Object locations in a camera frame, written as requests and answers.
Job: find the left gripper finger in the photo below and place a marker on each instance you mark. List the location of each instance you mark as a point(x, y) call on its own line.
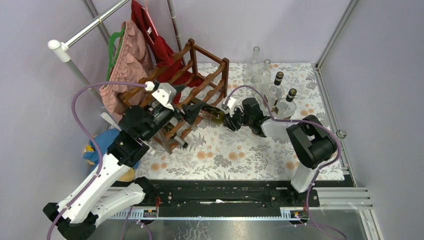
point(178, 88)
point(191, 112)

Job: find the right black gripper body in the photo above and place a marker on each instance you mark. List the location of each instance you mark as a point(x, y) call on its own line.
point(239, 118)

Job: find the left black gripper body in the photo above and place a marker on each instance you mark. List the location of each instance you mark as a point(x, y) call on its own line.
point(160, 118)

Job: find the green wine bottle silver neck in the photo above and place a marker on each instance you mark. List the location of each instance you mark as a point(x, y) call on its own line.
point(212, 113)

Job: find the green wine bottle brown label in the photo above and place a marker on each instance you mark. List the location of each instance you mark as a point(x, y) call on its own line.
point(177, 139)

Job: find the clear bottle black cap front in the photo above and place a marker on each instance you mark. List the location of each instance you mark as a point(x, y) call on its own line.
point(286, 107)

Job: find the clear bottle black cap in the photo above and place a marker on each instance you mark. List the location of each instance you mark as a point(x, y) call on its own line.
point(286, 107)
point(274, 91)

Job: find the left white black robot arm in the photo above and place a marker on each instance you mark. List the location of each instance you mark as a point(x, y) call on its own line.
point(79, 214)

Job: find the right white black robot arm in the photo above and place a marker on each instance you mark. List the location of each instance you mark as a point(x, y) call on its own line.
point(313, 144)

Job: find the brown wooden wine rack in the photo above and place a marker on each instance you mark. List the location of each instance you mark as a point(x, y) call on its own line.
point(219, 90)

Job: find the clear bottle black cap rear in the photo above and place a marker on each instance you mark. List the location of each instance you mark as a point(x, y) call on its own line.
point(274, 91)

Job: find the clear tall bottle back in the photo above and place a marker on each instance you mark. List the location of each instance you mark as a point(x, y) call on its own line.
point(252, 67)

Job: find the clear round bottle back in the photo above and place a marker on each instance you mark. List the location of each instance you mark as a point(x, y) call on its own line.
point(262, 76)

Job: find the clear bottle dark label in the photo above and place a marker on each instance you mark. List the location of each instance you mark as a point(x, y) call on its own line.
point(341, 133)

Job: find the red hanging garment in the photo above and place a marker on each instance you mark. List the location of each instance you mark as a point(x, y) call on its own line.
point(159, 49)

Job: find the floral tablecloth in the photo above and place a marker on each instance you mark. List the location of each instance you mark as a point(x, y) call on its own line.
point(214, 152)

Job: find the pink hanging garment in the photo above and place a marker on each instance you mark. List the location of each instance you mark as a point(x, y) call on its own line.
point(133, 63)

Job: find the blue cloth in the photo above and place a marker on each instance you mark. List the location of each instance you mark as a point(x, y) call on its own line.
point(102, 142)

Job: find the yellow cloth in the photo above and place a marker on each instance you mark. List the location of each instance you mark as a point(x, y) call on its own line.
point(89, 154)

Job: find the green clothes hanger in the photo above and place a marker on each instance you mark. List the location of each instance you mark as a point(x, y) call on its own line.
point(114, 47)

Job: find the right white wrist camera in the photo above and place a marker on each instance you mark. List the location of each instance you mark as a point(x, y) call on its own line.
point(229, 104)

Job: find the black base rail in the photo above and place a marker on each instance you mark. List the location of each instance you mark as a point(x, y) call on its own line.
point(266, 193)

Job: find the white slotted cable duct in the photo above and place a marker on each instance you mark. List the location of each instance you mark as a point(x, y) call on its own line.
point(224, 212)

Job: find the silver clothes rail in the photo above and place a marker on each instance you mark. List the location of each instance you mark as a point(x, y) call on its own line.
point(60, 49)

